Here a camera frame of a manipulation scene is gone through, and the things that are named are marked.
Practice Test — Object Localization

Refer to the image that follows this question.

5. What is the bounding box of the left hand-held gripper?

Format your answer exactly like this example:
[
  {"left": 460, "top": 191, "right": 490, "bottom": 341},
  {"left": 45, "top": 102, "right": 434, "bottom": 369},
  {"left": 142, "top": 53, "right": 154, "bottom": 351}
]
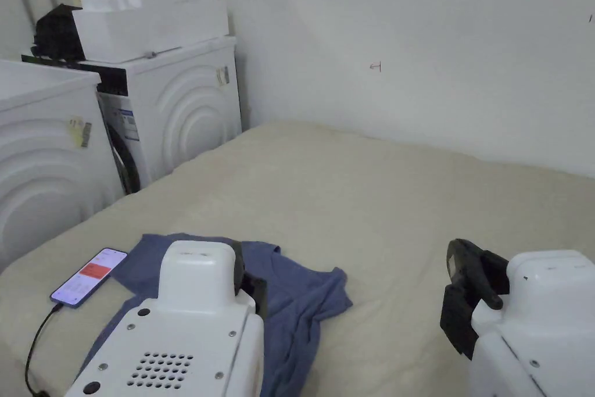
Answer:
[{"left": 64, "top": 238, "right": 269, "bottom": 397}]

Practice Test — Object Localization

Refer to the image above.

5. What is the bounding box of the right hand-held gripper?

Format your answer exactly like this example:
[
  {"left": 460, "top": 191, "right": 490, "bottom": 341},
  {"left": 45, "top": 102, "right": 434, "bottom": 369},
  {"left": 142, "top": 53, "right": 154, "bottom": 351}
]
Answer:
[{"left": 440, "top": 238, "right": 595, "bottom": 397}]

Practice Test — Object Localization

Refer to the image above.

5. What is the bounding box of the blue shirt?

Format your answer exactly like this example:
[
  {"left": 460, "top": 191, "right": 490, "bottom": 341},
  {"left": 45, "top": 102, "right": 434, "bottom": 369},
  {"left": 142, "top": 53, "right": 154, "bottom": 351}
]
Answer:
[{"left": 78, "top": 233, "right": 354, "bottom": 397}]

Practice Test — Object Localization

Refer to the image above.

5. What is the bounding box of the smartphone with lit screen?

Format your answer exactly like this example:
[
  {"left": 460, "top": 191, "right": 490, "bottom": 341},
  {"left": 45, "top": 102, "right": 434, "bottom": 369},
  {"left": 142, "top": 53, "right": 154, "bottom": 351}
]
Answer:
[{"left": 50, "top": 247, "right": 128, "bottom": 309}]

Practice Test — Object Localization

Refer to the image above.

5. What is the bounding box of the bed with beige sheet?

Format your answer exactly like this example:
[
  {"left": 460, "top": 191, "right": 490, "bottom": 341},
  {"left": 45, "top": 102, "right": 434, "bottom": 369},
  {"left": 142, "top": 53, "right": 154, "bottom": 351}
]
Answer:
[{"left": 0, "top": 119, "right": 595, "bottom": 397}]

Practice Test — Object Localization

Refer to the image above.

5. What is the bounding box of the white washing machine with cartons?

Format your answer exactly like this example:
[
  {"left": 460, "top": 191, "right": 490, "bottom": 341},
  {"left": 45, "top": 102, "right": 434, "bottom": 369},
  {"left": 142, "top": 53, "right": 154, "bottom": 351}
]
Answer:
[{"left": 20, "top": 0, "right": 243, "bottom": 194}]

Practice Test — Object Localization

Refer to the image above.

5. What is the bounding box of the black charging cable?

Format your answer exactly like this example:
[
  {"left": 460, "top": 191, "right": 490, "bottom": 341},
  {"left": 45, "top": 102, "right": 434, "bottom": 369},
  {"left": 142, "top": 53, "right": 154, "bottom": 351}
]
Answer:
[{"left": 24, "top": 302, "right": 64, "bottom": 397}]

